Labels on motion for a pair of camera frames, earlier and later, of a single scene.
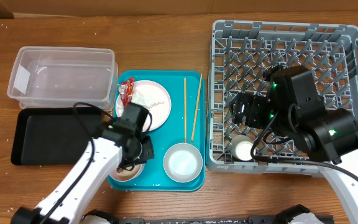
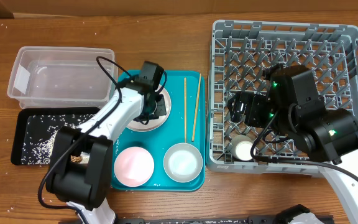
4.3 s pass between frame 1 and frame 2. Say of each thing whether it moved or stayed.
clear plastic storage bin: stayed
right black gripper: stayed
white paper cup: stayed
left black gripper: moved
